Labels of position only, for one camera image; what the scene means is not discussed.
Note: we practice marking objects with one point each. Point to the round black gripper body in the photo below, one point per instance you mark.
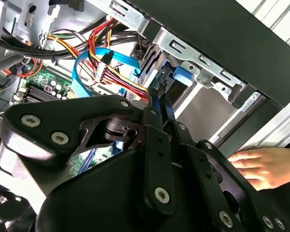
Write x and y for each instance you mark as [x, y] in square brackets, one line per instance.
[99, 200]

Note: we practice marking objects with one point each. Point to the person's right hand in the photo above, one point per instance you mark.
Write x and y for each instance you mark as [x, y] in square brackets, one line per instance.
[268, 166]

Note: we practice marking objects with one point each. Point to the hard disk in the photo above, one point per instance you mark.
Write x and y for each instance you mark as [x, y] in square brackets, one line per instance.
[183, 75]

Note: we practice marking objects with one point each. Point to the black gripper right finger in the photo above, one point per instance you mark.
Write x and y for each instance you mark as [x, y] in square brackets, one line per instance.
[204, 166]

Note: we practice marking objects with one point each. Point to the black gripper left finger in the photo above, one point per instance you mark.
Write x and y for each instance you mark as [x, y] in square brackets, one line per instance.
[53, 113]

